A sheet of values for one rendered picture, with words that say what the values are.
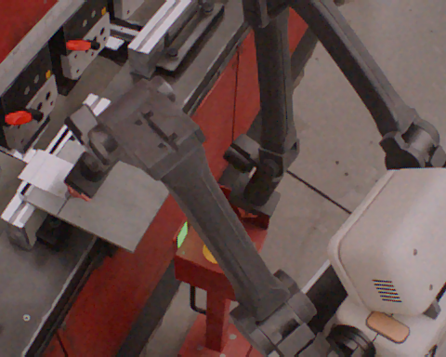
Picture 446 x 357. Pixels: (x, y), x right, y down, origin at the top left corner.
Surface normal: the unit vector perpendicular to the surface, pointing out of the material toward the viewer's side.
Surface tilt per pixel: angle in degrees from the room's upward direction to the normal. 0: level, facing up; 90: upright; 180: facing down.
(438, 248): 48
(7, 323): 0
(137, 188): 0
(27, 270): 0
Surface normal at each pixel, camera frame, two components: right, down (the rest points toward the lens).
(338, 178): 0.04, -0.59
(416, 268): 0.60, -0.01
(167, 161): 0.54, 0.37
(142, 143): -0.17, -0.49
